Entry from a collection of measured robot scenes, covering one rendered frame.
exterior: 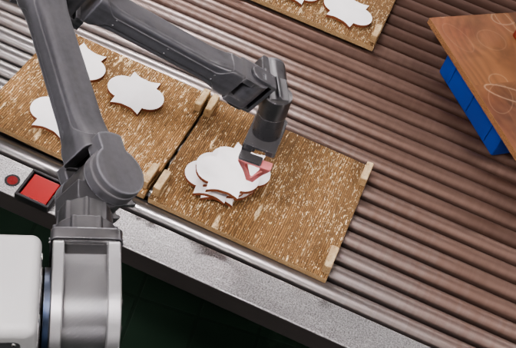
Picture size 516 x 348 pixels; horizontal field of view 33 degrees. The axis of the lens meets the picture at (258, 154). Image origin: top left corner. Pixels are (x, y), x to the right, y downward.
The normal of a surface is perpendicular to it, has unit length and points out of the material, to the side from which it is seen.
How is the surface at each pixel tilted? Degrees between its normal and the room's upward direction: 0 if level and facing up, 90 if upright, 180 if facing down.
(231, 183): 0
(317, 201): 0
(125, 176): 30
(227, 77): 90
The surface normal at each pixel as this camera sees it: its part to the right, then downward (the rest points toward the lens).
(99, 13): 0.13, 0.77
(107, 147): 0.67, -0.53
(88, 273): 0.21, -0.64
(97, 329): 0.23, 0.11
